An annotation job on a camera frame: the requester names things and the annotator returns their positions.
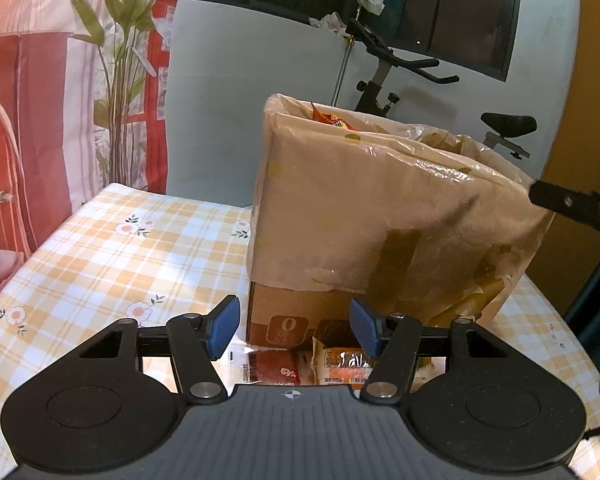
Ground red clear snack packet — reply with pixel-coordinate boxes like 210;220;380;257
230;347;303;387

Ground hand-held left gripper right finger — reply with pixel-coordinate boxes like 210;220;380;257
349;297;511;405

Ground crumpled white tissue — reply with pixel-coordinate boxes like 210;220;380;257
308;11;348;36

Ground brown cardboard box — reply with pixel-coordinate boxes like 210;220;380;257
245;92;556;351

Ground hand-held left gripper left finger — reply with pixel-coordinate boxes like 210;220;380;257
80;295;242;405

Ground orange red snack packet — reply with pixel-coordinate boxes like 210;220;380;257
310;102;363;133

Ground dark window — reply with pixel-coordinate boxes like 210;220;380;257
179;0;525;82

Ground checked floral tablecloth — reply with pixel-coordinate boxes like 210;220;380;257
0;182;600;480

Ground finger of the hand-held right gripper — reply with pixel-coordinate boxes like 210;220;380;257
529;179;600;235

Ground printed pink curtain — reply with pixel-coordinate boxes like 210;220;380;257
0;0;186;311

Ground black exercise bike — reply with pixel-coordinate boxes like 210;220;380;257
330;10;538;161

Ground orange white snack packet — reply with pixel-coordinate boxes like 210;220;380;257
311;337;438;387

